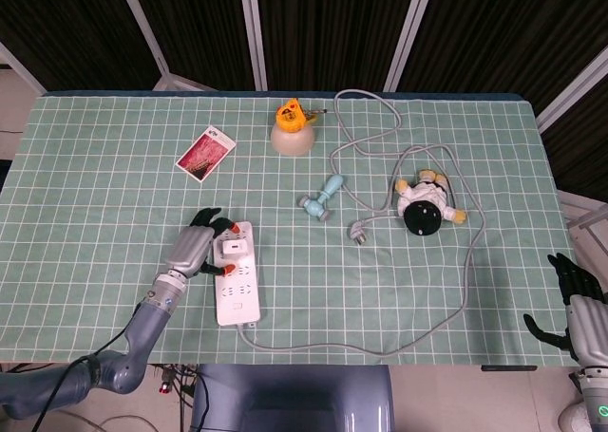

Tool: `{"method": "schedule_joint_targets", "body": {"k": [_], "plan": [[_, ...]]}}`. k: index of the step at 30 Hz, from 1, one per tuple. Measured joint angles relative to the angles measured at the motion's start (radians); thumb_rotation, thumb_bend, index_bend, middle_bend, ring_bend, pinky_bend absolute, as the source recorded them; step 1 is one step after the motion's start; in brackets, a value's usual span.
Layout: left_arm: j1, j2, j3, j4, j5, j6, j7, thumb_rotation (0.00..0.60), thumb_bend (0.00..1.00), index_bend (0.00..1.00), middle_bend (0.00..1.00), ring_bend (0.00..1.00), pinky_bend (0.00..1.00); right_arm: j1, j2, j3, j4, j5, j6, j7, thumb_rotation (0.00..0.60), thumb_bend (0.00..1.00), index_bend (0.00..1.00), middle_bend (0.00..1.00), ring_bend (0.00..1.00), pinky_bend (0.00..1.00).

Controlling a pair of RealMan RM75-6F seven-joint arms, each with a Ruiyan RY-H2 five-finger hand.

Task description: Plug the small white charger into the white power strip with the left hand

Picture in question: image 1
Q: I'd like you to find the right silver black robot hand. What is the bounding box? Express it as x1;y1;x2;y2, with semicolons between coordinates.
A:
522;253;608;369

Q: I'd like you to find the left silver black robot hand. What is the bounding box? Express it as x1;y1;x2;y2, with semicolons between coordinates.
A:
163;207;238;280

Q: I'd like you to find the white power strip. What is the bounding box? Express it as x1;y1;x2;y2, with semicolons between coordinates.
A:
213;220;263;329

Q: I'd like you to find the red picture booklet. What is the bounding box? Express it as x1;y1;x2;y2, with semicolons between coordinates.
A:
175;124;238;184

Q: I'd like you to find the light blue roller massager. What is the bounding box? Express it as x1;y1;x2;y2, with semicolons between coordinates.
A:
298;174;344;222

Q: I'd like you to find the beige upturned bowl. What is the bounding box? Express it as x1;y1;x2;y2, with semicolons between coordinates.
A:
270;121;316;157

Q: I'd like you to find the green checked tablecloth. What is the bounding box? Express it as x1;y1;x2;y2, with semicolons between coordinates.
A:
0;89;579;369

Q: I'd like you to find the orange pumpkin toy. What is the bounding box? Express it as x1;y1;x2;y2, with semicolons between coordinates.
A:
276;98;307;133

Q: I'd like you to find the blue grey robot torso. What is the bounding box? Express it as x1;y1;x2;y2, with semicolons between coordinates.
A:
189;363;395;432

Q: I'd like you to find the black headed plush doll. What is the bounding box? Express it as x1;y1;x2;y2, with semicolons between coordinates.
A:
394;167;468;237

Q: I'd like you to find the cable bundle under table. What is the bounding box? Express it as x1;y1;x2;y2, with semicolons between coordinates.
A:
156;363;203;432

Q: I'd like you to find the grey power cable with plug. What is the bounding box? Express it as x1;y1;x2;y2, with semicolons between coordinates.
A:
237;88;486;357

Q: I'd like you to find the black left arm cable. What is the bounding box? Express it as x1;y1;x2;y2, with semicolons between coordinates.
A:
28;298;143;432

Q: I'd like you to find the dark folding screen white frame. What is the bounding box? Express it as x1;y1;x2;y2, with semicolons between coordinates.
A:
0;0;608;200

